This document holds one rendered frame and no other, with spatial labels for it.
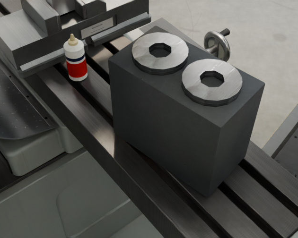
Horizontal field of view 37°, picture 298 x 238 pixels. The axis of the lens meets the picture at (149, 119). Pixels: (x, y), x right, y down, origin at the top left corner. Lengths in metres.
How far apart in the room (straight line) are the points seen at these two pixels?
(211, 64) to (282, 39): 1.95
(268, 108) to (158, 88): 1.58
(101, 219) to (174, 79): 0.81
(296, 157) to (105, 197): 0.56
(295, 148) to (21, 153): 0.74
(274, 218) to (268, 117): 1.43
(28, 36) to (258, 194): 0.56
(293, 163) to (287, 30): 1.52
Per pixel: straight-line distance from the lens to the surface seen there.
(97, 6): 1.00
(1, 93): 1.06
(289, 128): 1.61
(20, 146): 1.01
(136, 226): 1.55
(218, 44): 1.50
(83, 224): 1.38
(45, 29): 0.97
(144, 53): 0.70
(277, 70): 2.43
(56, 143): 1.04
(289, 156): 1.28
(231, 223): 0.76
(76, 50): 0.90
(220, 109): 0.64
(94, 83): 0.95
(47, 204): 1.18
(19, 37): 0.99
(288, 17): 2.82
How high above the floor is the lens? 1.57
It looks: 49 degrees down
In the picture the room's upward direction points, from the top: straight up
